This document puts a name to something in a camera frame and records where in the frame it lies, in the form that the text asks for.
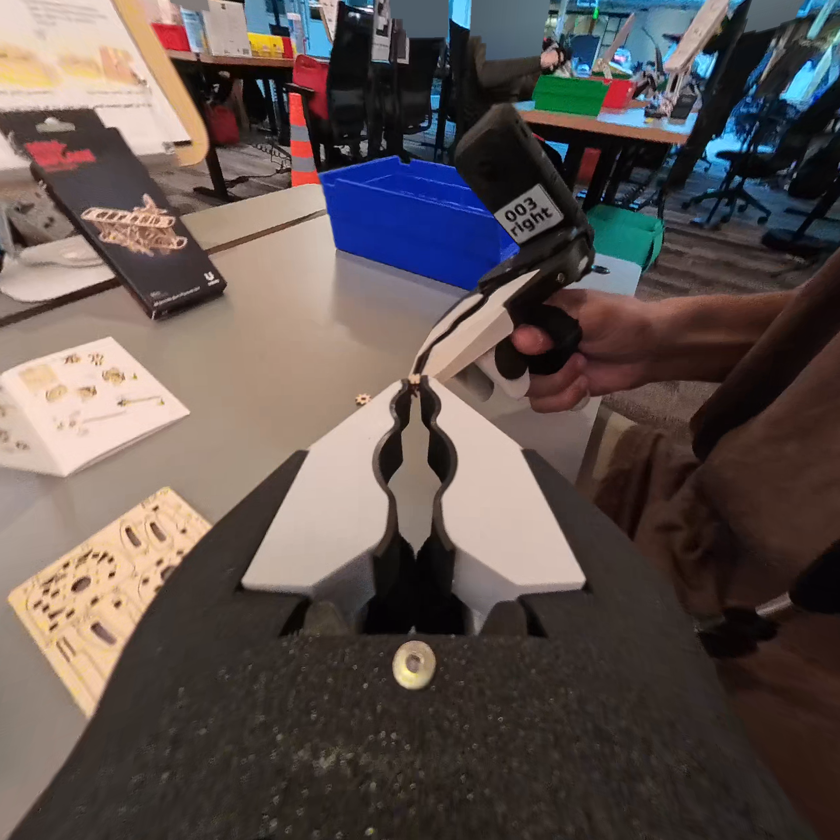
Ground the wooden table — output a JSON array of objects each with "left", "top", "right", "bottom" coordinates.
[{"left": 515, "top": 100, "right": 698, "bottom": 147}]

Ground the person in brown shirt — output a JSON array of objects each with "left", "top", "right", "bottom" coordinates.
[{"left": 591, "top": 249, "right": 840, "bottom": 840}]

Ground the white stand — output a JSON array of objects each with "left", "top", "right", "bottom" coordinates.
[{"left": 0, "top": 233, "right": 109, "bottom": 304}]

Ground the blue plastic bin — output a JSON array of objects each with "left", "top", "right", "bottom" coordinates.
[{"left": 319, "top": 156, "right": 521, "bottom": 291}]

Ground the black office chair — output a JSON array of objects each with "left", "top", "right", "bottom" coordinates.
[
  {"left": 325, "top": 20, "right": 447, "bottom": 158},
  {"left": 682, "top": 98, "right": 788, "bottom": 227}
]

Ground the black lanyard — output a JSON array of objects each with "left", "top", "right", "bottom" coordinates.
[{"left": 696, "top": 558, "right": 840, "bottom": 659}]

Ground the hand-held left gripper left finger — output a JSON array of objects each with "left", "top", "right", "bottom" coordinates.
[{"left": 241, "top": 379, "right": 412, "bottom": 632}]

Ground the person's right hand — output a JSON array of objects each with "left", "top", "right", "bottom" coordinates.
[{"left": 509, "top": 289, "right": 660, "bottom": 414}]

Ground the grey desk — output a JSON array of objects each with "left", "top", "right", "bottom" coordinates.
[{"left": 0, "top": 184, "right": 641, "bottom": 840}]

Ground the green floor bin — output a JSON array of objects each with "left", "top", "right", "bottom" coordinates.
[{"left": 586, "top": 204, "right": 665, "bottom": 271}]

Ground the green plastic bin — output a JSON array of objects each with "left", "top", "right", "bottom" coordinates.
[{"left": 532, "top": 74, "right": 613, "bottom": 118}]

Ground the white instruction leaflet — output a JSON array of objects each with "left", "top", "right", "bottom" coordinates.
[{"left": 0, "top": 336, "right": 192, "bottom": 478}]

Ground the plywood parts sheet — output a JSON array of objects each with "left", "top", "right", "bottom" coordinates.
[{"left": 7, "top": 486, "right": 213, "bottom": 720}]

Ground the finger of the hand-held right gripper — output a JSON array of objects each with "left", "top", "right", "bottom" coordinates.
[
  {"left": 425, "top": 273, "right": 527, "bottom": 385},
  {"left": 413, "top": 294, "right": 485, "bottom": 378}
]

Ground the person's right forearm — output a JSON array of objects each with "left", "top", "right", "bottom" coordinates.
[{"left": 650, "top": 292, "right": 805, "bottom": 395}]

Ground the black model kit box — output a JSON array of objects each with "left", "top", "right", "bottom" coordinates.
[{"left": 29, "top": 108, "right": 228, "bottom": 322}]

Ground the orange traffic cone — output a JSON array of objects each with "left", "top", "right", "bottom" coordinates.
[{"left": 289, "top": 92, "right": 321, "bottom": 189}]

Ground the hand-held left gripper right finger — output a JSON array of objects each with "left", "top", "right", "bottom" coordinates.
[{"left": 423, "top": 375, "right": 586, "bottom": 634}]

